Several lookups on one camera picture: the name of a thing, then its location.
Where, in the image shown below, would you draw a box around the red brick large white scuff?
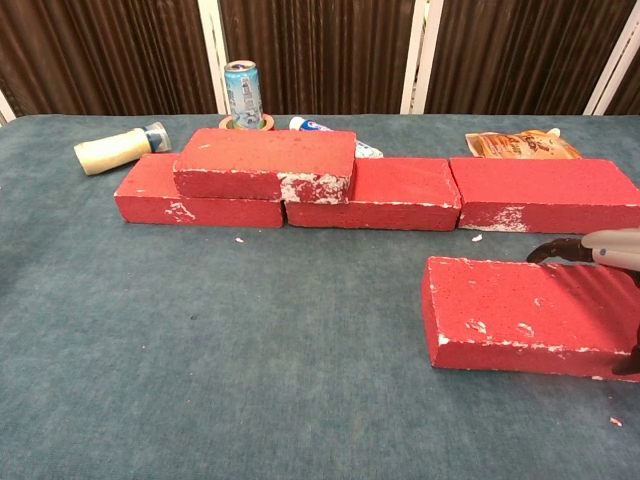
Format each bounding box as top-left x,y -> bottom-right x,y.
172,127 -> 357,205

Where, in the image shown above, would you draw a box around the blue table cloth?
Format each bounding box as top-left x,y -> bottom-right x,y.
0,113 -> 640,480

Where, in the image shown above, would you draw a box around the orange sauce pouch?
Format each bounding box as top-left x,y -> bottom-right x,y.
464,127 -> 584,160

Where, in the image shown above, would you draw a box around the light blue drink can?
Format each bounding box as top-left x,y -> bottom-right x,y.
223,59 -> 265,131

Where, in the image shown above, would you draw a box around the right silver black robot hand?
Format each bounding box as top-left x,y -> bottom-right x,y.
526,228 -> 640,376

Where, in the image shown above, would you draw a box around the red brick small white scuff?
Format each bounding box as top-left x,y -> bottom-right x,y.
113,153 -> 285,230

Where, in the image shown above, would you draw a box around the brown corrugated screen panel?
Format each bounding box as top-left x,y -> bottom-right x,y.
219,0 -> 416,115
607,44 -> 640,116
424,0 -> 636,115
0,0 -> 219,117

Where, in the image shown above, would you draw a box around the red brick thin chipped edge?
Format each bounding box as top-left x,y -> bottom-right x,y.
284,157 -> 462,233

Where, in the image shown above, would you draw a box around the red brick medium white scuff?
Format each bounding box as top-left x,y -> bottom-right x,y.
448,157 -> 640,236

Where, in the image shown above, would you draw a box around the white screen frame post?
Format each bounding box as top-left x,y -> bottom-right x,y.
196,0 -> 230,115
399,0 -> 445,115
582,0 -> 640,116
0,88 -> 17,126

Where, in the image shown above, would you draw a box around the white blue toothpaste tube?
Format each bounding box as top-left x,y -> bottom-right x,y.
288,116 -> 385,160

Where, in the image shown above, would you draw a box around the red brick white chips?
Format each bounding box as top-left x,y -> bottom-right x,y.
421,256 -> 640,384

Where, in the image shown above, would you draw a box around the red tape roll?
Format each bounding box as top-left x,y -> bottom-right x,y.
218,113 -> 276,132

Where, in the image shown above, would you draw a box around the cream bottle with blue cap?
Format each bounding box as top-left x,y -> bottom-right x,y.
73,121 -> 173,177

